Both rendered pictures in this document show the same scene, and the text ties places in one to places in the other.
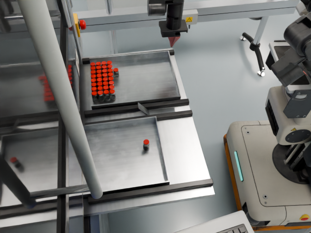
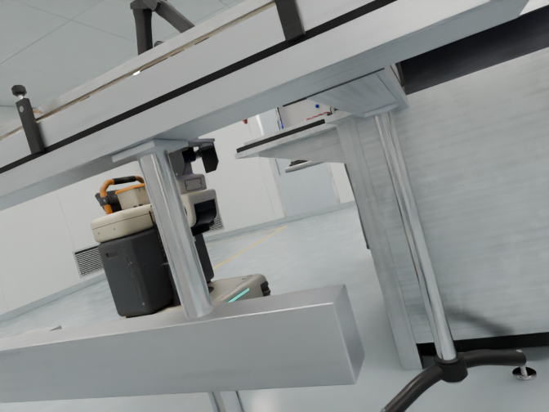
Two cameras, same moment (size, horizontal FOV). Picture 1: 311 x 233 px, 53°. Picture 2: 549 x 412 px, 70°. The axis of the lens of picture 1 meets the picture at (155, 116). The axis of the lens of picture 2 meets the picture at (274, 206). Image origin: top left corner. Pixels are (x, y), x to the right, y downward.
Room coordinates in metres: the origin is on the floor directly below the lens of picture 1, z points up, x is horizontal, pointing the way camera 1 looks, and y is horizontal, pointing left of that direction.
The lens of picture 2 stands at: (2.24, 0.84, 0.72)
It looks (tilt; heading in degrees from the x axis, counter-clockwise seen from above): 3 degrees down; 214
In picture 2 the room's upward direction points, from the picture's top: 16 degrees counter-clockwise
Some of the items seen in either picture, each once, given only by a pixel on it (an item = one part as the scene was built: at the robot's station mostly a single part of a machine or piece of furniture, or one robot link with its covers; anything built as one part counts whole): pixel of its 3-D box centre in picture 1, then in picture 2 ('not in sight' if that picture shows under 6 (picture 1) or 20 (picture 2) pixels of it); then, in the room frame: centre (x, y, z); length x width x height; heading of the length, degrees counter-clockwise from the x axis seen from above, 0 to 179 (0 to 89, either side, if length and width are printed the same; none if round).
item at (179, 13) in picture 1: (173, 7); not in sight; (0.97, -0.05, 1.17); 0.07 x 0.06 x 0.07; 99
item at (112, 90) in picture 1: (111, 80); not in sight; (0.85, 0.18, 0.90); 0.18 x 0.02 x 0.05; 10
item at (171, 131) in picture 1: (128, 118); (319, 137); (0.69, 0.10, 0.87); 0.70 x 0.48 x 0.02; 11
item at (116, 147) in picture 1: (113, 156); not in sight; (0.51, 0.14, 0.90); 0.34 x 0.26 x 0.04; 101
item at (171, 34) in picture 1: (169, 36); not in sight; (0.97, -0.04, 1.04); 0.07 x 0.07 x 0.09; 10
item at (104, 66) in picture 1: (105, 80); not in sight; (0.85, 0.20, 0.90); 0.18 x 0.02 x 0.05; 10
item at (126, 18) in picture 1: (189, 12); (11, 368); (1.90, -0.21, 0.49); 1.60 x 0.08 x 0.12; 101
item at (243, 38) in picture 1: (253, 49); not in sight; (2.01, -0.80, 0.07); 0.50 x 0.08 x 0.14; 11
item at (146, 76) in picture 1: (133, 79); (296, 134); (0.87, 0.10, 0.90); 0.34 x 0.26 x 0.04; 100
